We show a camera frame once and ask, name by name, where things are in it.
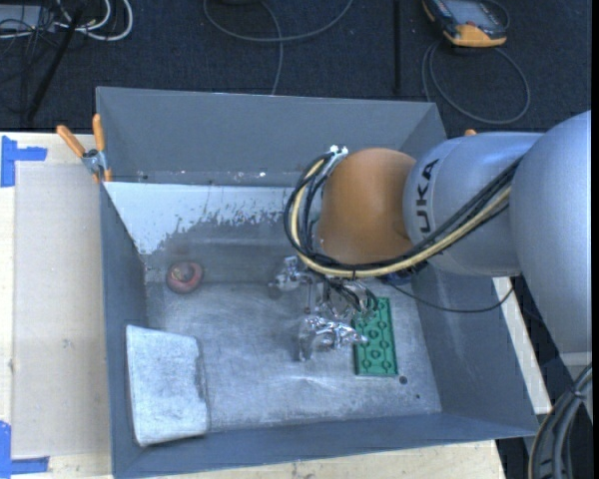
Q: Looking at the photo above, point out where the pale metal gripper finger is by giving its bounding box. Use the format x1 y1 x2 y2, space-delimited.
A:
295 315 369 363
268 255 314 298

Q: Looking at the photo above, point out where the dark green flat block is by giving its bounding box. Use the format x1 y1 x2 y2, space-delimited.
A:
351 295 400 379

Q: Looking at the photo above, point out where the grey metal bin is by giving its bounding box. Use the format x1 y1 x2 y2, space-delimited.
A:
94 86 541 479

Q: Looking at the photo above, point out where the pale grey sponge block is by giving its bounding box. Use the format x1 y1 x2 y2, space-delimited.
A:
125 323 212 448

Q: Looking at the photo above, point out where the pale cardboard board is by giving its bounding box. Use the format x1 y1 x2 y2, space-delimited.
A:
10 161 113 459

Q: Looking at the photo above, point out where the red ring toy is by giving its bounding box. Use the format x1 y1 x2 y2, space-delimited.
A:
165 260 205 294

